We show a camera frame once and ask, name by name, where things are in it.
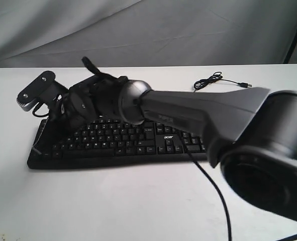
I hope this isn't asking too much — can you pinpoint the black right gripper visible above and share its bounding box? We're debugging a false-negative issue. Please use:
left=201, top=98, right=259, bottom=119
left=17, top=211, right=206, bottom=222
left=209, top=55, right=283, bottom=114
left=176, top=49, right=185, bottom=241
left=32, top=75, right=123, bottom=154

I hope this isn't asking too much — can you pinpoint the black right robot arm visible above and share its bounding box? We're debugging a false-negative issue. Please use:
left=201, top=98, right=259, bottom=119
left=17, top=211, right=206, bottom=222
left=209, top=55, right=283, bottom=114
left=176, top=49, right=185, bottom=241
left=33, top=58, right=297, bottom=221

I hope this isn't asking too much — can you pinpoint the black Acer keyboard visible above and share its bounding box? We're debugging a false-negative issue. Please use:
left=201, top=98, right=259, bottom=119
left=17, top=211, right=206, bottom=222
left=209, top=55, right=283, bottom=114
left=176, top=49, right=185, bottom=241
left=27, top=117, right=207, bottom=170

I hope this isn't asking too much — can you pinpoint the grey backdrop cloth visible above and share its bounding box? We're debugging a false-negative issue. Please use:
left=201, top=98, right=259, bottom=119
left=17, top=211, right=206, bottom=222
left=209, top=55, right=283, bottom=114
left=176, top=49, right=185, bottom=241
left=0, top=1, right=297, bottom=67

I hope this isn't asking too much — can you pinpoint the black USB cable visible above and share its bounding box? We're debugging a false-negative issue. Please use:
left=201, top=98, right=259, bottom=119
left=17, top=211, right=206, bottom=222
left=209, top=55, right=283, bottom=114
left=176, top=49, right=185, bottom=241
left=193, top=71, right=253, bottom=93

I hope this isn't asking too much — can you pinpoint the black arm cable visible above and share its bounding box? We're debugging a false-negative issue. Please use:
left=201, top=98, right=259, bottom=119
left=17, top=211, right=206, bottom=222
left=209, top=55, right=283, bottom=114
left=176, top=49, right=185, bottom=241
left=183, top=145, right=233, bottom=241

